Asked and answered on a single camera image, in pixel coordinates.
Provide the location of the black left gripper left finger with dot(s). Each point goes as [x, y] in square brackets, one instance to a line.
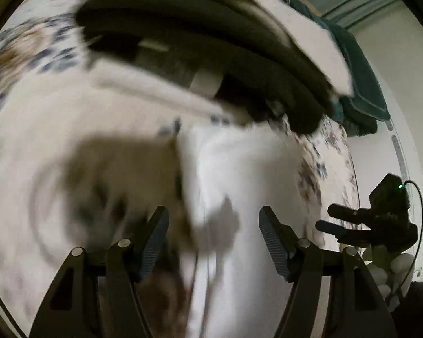
[94, 294]

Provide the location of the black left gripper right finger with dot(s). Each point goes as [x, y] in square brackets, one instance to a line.
[355, 305]

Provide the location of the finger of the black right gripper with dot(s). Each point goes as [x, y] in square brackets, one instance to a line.
[343, 235]
[354, 216]

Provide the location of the white garment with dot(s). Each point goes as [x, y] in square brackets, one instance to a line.
[228, 175]

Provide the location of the white gloved right hand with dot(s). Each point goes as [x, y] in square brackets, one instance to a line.
[392, 273]

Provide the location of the dark green folded blanket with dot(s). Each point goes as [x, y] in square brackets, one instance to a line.
[360, 113]

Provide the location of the floral bed sheet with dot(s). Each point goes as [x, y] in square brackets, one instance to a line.
[88, 151]

